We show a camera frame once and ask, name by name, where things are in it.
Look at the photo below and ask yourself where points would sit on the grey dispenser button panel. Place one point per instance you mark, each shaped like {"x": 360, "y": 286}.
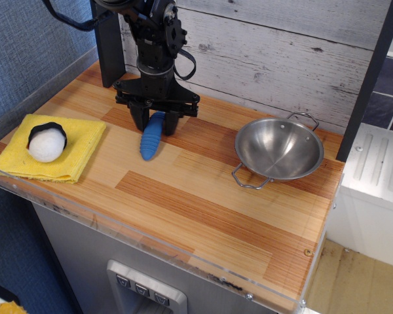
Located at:
{"x": 136, "y": 292}

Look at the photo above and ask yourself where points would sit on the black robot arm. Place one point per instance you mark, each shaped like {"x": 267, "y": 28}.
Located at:
{"x": 159, "y": 38}

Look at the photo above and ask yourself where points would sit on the white and black rice ball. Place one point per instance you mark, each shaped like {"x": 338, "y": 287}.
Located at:
{"x": 46, "y": 142}

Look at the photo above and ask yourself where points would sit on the dark grey right post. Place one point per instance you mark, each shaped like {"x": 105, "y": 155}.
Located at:
{"x": 379, "y": 55}

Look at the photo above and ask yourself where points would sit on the blue handled metal fork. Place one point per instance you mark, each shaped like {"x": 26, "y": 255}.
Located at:
{"x": 151, "y": 136}

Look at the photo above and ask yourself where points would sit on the steel toy fridge cabinet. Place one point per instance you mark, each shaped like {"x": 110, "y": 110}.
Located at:
{"x": 211, "y": 270}

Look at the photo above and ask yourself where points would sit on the white ribbed appliance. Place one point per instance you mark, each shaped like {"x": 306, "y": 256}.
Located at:
{"x": 362, "y": 216}

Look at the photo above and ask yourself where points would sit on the yellow and black object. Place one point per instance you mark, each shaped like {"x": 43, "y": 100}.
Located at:
{"x": 11, "y": 308}

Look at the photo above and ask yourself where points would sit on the yellow folded towel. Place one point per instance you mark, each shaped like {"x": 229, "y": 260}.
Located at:
{"x": 83, "y": 137}

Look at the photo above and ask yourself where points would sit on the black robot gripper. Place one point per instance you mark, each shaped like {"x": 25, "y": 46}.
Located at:
{"x": 157, "y": 88}

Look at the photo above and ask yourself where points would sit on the steel bowl with wire handles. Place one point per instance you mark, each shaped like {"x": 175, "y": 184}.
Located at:
{"x": 279, "y": 149}

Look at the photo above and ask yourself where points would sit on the clear acrylic front guard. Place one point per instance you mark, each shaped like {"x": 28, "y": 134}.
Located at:
{"x": 33, "y": 194}

